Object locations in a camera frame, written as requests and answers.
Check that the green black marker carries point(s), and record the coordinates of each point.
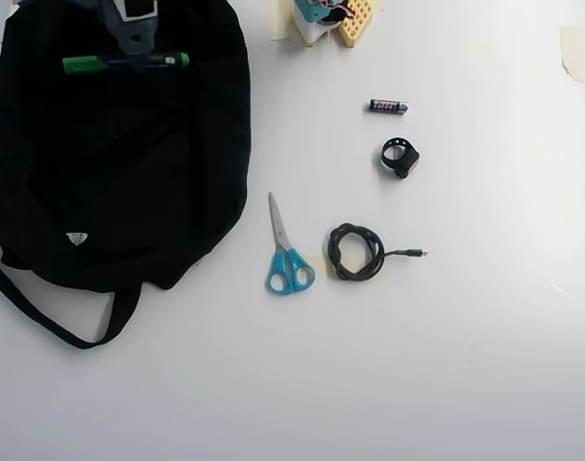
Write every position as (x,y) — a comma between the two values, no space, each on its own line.
(85,65)

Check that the white teal robot arm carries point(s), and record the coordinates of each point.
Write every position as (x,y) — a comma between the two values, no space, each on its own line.
(316,33)

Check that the black fabric bag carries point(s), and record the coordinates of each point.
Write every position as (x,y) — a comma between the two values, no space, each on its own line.
(119,168)

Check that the beige tape strip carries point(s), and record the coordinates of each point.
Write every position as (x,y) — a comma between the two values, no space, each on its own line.
(280,21)

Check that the small beige tape piece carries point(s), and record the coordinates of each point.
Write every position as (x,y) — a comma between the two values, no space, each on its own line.
(378,5)

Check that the black AA battery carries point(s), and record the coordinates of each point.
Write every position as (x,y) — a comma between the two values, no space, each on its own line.
(387,106)

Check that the large beige tape piece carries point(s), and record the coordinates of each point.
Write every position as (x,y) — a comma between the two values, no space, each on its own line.
(574,53)

